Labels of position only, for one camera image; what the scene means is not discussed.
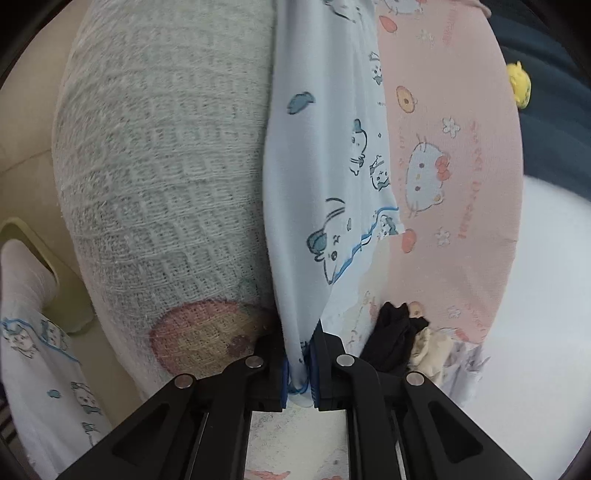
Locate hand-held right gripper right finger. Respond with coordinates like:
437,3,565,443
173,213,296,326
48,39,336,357
310,325,536,480

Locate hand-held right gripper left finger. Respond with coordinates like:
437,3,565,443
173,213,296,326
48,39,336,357
58,335,287,480

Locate light blue cartoon pajama pants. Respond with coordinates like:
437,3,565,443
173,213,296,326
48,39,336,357
262,0,406,407

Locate folded black garment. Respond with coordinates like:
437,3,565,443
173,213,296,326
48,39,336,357
360,302,428,377

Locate folded cream garment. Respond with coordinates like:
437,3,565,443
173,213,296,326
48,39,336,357
409,325,455,381

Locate folded pale blue garment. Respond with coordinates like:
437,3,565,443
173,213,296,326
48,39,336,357
438,328,490,407

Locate person's leg in pajama pants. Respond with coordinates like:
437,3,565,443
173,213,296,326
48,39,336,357
0,240,112,476

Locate pink cream cat printed blanket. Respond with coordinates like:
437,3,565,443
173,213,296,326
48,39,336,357
52,0,525,480

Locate dark blue curtain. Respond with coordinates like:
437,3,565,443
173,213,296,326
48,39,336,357
480,0,591,204

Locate yellow plush toy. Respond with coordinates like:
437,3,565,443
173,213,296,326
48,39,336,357
505,61,532,109

